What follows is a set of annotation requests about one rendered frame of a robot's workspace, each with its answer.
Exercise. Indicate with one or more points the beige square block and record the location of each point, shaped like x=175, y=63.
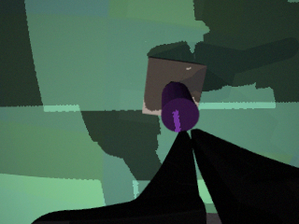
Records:
x=161, y=72

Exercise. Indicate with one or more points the dark purple cylinder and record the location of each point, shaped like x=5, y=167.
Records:
x=179, y=112

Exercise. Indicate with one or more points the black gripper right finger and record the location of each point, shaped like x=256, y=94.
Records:
x=246, y=188

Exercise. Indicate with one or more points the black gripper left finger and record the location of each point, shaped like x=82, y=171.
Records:
x=171, y=197

